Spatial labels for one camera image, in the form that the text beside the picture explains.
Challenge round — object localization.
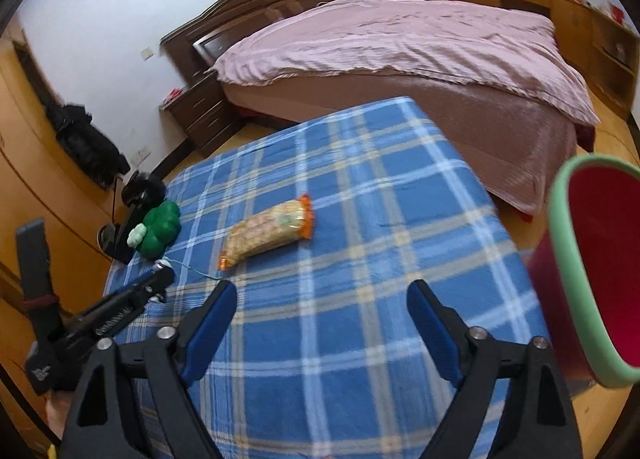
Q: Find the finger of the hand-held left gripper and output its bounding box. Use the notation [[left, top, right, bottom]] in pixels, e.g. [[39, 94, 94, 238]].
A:
[[132, 269, 176, 307]]

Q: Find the orange snack packet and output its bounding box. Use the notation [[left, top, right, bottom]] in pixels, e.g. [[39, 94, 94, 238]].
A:
[[219, 194, 316, 271]]

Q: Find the red bin with green rim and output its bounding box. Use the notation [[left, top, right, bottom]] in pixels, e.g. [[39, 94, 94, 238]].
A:
[[525, 154, 640, 389]]

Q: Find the wooden wardrobe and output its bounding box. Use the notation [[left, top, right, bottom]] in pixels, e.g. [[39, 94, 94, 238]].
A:
[[0, 14, 131, 440]]

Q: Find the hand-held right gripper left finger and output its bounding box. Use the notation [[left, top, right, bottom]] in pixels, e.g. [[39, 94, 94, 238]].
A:
[[60, 280, 238, 459]]

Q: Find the person's left hand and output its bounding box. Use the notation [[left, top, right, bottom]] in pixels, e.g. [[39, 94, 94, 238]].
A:
[[45, 389, 76, 445]]

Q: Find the green plush toy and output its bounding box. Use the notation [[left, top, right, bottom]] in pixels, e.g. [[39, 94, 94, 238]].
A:
[[126, 201, 182, 257]]

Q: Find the black jacket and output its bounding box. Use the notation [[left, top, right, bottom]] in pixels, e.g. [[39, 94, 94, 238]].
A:
[[45, 103, 131, 190]]

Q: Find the pink quilt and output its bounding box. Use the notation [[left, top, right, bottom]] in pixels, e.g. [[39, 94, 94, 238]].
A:
[[207, 0, 601, 127]]

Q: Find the dark wooden nightstand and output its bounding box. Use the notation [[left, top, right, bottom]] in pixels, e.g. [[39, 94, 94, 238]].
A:
[[160, 71, 246, 157]]

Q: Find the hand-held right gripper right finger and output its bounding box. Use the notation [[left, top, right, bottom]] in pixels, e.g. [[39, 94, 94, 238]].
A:
[[406, 280, 583, 459]]

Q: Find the wooden corner shelf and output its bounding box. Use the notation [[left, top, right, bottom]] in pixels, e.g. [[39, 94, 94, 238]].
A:
[[590, 6, 640, 120]]

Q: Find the blue plaid tablecloth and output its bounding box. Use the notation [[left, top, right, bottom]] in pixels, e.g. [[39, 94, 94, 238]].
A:
[[102, 96, 551, 459]]

